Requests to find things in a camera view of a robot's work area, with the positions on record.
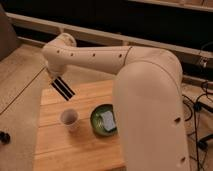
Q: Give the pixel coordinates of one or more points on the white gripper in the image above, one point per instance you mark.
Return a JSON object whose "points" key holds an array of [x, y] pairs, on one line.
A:
{"points": [[64, 90]]}

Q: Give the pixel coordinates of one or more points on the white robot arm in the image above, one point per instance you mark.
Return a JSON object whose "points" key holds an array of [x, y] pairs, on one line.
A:
{"points": [[147, 99]]}

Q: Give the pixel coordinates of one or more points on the green bowl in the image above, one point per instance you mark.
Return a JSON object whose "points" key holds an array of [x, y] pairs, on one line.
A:
{"points": [[97, 123]]}

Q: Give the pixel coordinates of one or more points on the blue-grey sponge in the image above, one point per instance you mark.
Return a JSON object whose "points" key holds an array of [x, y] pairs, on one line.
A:
{"points": [[108, 120]]}

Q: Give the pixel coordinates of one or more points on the black object on floor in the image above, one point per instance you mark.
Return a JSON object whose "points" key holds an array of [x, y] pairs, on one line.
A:
{"points": [[4, 137]]}

